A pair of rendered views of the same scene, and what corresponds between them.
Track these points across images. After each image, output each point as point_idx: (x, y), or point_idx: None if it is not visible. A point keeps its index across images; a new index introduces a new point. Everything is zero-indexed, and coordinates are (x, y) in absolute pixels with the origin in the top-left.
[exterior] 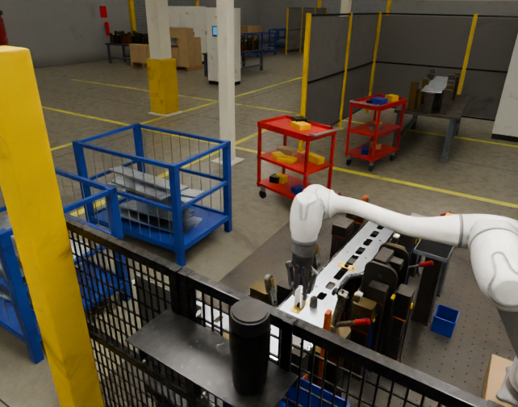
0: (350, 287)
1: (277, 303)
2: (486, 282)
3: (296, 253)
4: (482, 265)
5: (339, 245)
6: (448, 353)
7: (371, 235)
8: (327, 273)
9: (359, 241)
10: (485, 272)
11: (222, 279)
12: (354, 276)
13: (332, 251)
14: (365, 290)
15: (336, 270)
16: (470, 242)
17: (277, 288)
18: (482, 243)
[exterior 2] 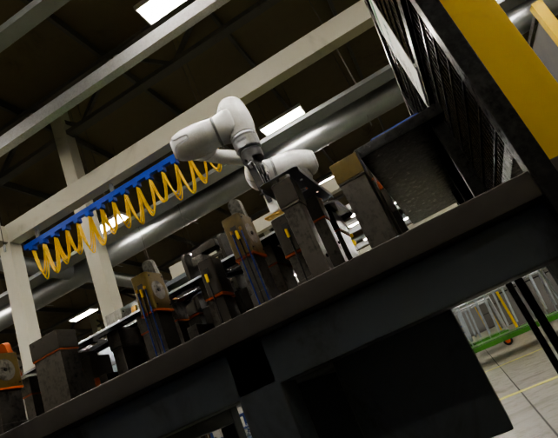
0: (188, 324)
1: (222, 288)
2: (309, 154)
3: (259, 142)
4: (299, 152)
5: (76, 365)
6: None
7: (80, 355)
8: (185, 287)
9: (106, 332)
10: (304, 152)
11: (33, 418)
12: (191, 295)
13: (70, 381)
14: (233, 267)
15: (177, 294)
16: (272, 164)
17: (213, 262)
18: (282, 154)
